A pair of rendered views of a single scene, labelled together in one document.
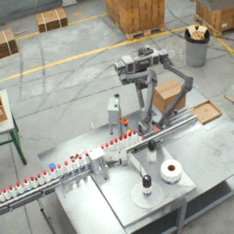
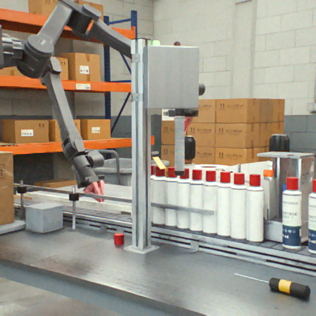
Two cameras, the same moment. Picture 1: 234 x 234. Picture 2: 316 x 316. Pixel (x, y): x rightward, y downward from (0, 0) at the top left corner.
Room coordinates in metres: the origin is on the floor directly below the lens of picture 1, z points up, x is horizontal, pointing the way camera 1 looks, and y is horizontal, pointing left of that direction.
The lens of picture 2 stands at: (3.16, 1.45, 1.28)
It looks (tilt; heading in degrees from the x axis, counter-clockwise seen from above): 5 degrees down; 242
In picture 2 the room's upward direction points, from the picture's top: straight up
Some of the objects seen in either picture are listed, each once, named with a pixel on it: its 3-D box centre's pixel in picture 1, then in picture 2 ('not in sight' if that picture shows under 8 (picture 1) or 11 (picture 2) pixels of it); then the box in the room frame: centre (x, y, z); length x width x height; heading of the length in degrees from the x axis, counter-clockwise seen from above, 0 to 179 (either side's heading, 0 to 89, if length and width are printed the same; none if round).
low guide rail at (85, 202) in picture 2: (156, 135); (105, 205); (2.39, -0.40, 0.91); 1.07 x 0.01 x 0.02; 114
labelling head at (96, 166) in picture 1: (97, 161); (283, 195); (2.05, 0.23, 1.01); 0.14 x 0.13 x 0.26; 114
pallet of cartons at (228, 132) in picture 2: not in sight; (220, 162); (-0.20, -3.26, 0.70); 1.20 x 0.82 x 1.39; 112
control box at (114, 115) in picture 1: (114, 110); (168, 78); (2.34, 0.01, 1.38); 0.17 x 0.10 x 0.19; 169
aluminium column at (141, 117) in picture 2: (119, 119); (141, 146); (2.42, -0.02, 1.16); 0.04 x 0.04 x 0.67; 24
